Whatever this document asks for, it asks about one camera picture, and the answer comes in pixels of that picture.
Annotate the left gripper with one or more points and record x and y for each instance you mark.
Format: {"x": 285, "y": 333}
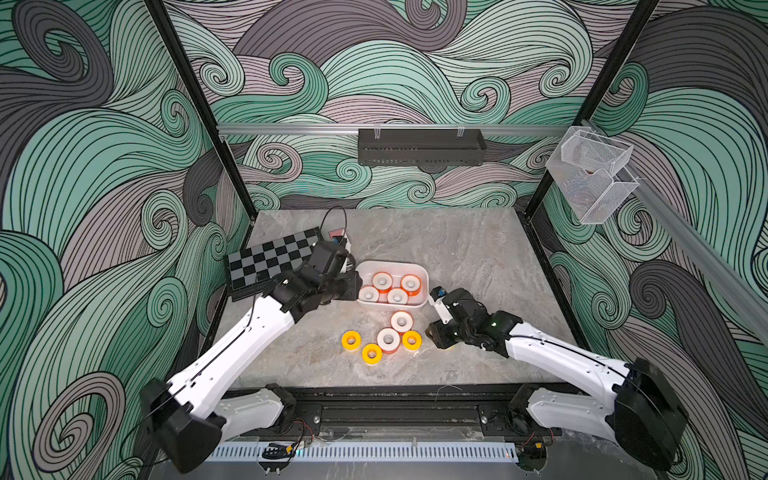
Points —
{"x": 351, "y": 286}

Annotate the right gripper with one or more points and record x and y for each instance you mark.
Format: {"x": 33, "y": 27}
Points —
{"x": 444, "y": 327}

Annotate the orange tape roll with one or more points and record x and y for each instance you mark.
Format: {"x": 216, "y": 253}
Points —
{"x": 383, "y": 281}
{"x": 388, "y": 340}
{"x": 411, "y": 284}
{"x": 401, "y": 322}
{"x": 398, "y": 296}
{"x": 369, "y": 294}

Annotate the white storage box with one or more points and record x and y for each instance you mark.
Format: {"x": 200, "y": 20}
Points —
{"x": 396, "y": 285}

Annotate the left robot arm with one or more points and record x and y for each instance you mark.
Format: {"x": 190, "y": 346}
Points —
{"x": 183, "y": 414}

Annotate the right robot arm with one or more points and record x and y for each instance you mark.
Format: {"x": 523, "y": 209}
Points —
{"x": 631, "y": 404}

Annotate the yellow tape roll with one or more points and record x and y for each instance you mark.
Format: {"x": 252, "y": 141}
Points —
{"x": 412, "y": 341}
{"x": 351, "y": 341}
{"x": 372, "y": 354}

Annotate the clear acrylic box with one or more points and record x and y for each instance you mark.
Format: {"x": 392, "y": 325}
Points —
{"x": 590, "y": 171}

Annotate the black grey chessboard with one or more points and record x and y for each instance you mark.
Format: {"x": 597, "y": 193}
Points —
{"x": 252, "y": 269}

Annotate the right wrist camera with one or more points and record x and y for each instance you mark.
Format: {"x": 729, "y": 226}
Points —
{"x": 436, "y": 300}

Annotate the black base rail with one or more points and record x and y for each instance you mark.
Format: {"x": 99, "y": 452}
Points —
{"x": 512, "y": 411}

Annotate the black wall shelf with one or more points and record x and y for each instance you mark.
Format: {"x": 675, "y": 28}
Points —
{"x": 430, "y": 148}

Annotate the white slotted cable duct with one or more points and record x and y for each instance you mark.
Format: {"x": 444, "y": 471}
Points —
{"x": 404, "y": 451}

